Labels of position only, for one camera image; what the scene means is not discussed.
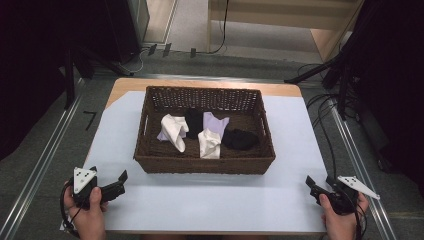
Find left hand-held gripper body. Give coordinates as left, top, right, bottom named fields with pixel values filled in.
left=71, top=166, right=102, bottom=210

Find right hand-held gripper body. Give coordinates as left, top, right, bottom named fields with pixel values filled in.
left=324, top=175, right=381, bottom=216

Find person's right hand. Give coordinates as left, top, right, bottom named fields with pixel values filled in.
left=318, top=192, right=370, bottom=240

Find person's left hand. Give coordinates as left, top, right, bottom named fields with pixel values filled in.
left=63, top=186, right=110, bottom=240

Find white sock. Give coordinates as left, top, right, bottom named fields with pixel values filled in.
left=160, top=113, right=190, bottom=154
left=197, top=128, right=223, bottom=160

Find black sock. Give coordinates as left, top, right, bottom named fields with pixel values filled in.
left=221, top=128, right=261, bottom=151
left=184, top=107, right=205, bottom=141

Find white table mat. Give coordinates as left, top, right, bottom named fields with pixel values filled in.
left=83, top=90, right=330, bottom=234

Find brown woven basket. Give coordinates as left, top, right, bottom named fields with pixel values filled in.
left=133, top=85, right=277, bottom=176

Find black curtain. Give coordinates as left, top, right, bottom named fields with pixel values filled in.
left=0, top=0, right=143, bottom=161
left=343, top=0, right=424, bottom=198

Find black tripod stand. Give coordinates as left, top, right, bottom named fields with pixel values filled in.
left=283, top=0, right=424, bottom=121

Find lavender sock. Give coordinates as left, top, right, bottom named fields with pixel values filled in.
left=156, top=111, right=231, bottom=142

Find light wooden shelf unit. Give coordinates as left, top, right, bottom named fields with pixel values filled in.
left=206, top=0, right=365, bottom=63

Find metal floor rail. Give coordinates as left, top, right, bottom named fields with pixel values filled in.
left=328, top=105, right=398, bottom=240
left=0, top=77, right=86, bottom=240

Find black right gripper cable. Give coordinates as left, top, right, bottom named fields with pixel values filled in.
left=346, top=191, right=368, bottom=240

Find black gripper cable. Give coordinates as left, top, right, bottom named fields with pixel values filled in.
left=346, top=191, right=368, bottom=240
left=59, top=179, right=82, bottom=239

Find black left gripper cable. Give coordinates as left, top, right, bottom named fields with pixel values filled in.
left=59, top=179, right=82, bottom=239

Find black floor cables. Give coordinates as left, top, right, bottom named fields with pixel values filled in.
left=296, top=62, right=359, bottom=179

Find white floor cable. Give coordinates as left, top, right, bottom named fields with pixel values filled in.
left=114, top=48, right=150, bottom=77

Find black hanging cable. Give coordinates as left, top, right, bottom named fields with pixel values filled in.
left=207, top=0, right=231, bottom=55

